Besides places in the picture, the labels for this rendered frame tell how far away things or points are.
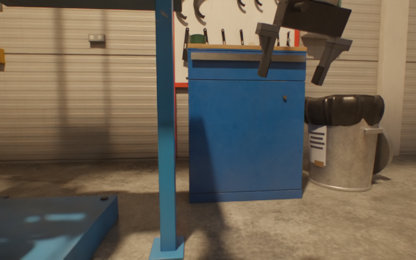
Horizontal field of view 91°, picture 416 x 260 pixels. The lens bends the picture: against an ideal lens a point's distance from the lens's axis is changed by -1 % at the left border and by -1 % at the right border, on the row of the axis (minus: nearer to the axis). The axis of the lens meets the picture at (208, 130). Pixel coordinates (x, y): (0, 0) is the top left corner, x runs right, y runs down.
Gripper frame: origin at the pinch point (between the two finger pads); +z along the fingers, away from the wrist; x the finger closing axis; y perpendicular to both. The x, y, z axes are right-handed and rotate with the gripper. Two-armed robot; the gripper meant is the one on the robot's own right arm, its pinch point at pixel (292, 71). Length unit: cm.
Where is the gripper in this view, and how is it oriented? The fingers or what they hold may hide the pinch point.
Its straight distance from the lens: 51.5
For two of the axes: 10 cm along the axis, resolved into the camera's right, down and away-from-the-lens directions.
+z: -1.6, 8.7, 4.6
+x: 9.8, 1.0, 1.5
